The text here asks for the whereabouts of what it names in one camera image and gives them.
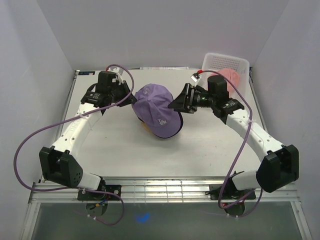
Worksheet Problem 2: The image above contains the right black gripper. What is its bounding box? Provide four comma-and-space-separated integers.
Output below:
167, 83, 215, 115

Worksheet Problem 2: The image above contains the black gold R cap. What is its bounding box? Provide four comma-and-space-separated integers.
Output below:
158, 112, 184, 139

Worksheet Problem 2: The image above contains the purple baseball cap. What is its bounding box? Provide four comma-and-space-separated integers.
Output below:
131, 83, 176, 138

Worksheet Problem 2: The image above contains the pink LA baseball cap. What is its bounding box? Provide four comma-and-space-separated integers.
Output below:
218, 68, 241, 97

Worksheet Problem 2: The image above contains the tan baseball cap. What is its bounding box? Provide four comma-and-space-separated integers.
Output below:
140, 121, 152, 133

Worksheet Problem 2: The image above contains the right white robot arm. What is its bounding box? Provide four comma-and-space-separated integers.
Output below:
168, 74, 299, 199

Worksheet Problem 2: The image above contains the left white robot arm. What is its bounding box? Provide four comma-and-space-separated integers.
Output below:
39, 65, 137, 200

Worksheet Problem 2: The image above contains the white plastic basket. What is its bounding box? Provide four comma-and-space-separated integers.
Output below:
201, 52, 250, 97

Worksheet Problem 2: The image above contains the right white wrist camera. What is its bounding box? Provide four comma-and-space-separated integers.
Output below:
190, 70, 203, 85

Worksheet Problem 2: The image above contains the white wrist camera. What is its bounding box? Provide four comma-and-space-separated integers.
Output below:
190, 70, 203, 85
105, 65, 124, 83

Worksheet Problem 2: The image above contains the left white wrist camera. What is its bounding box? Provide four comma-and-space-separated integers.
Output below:
105, 65, 124, 83

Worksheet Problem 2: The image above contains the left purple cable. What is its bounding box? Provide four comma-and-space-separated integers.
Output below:
13, 64, 137, 227

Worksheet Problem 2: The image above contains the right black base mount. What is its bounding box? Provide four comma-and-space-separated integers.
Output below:
204, 184, 256, 210

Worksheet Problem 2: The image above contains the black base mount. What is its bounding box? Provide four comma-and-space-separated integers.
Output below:
204, 184, 256, 210
76, 184, 122, 202

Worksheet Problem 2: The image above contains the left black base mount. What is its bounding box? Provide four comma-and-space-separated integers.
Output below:
76, 184, 122, 202

